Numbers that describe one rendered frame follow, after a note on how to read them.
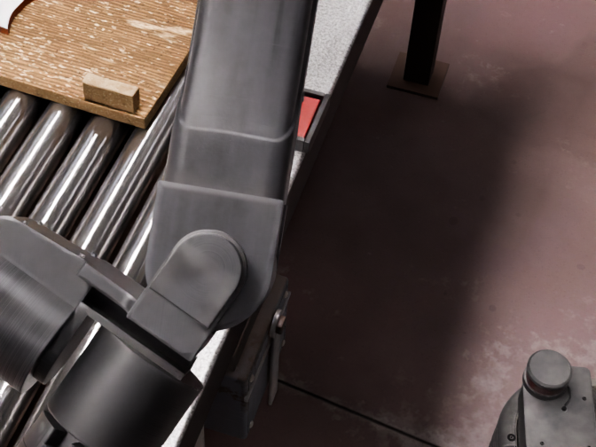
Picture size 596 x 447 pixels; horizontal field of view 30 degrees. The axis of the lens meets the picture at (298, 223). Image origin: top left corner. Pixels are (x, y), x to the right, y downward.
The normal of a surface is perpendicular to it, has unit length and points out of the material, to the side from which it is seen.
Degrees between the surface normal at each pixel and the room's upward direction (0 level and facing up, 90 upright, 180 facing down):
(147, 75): 0
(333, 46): 0
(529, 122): 0
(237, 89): 29
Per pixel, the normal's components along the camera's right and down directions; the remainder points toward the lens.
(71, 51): 0.04, -0.63
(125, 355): -0.23, -0.17
